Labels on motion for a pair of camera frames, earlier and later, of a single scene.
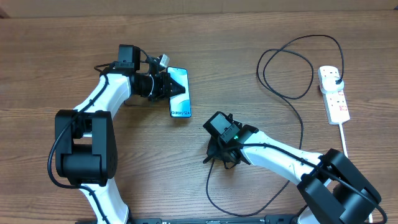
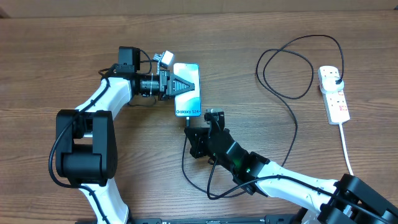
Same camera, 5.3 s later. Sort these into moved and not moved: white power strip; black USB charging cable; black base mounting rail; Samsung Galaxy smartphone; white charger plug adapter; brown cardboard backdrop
Moved: Samsung Galaxy smartphone; black USB charging cable
Not moved: white power strip; black base mounting rail; white charger plug adapter; brown cardboard backdrop
